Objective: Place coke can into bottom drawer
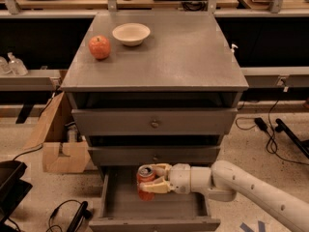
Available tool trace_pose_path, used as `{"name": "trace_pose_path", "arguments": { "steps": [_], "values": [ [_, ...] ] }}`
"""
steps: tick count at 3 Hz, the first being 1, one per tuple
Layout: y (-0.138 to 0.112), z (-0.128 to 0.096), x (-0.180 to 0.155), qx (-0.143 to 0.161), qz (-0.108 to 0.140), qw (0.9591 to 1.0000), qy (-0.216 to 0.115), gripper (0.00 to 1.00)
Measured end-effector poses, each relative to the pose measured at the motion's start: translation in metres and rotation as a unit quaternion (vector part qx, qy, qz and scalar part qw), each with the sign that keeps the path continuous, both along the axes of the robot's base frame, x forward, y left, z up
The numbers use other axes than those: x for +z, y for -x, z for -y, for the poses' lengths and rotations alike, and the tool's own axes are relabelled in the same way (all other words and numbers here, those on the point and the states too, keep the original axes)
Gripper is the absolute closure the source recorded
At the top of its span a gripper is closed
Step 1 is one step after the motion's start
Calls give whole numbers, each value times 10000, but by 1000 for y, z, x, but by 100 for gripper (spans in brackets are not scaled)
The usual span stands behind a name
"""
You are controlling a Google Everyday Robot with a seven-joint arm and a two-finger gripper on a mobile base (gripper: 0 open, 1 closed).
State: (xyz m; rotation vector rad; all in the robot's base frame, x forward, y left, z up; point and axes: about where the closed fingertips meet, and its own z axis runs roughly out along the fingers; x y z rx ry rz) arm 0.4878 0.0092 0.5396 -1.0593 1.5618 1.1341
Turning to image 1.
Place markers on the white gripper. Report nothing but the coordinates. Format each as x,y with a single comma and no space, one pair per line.
180,178

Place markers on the red coke can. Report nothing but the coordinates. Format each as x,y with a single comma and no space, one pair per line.
145,174

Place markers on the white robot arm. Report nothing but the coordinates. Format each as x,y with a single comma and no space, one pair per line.
221,182

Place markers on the grey open bottom drawer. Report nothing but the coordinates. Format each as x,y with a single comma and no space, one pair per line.
122,210

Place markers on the grey middle drawer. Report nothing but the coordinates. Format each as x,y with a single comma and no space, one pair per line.
155,154

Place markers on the grey top drawer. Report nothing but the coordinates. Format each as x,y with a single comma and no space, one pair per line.
208,121

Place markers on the grey drawer cabinet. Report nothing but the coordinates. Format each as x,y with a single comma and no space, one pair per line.
185,63

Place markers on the brown cardboard box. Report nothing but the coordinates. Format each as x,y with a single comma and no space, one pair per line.
58,154

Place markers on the red apple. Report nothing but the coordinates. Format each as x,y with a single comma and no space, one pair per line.
99,47

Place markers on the black metal stand leg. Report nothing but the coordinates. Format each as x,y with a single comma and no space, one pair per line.
302,145

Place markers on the white bowl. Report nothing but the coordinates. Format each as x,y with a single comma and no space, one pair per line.
131,34

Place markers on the black chair base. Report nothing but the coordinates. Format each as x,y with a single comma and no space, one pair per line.
12,189

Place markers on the clear sanitizer bottle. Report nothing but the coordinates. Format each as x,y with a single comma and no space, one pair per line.
16,65

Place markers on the clear plastic bottle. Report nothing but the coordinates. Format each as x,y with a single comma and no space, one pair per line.
4,66

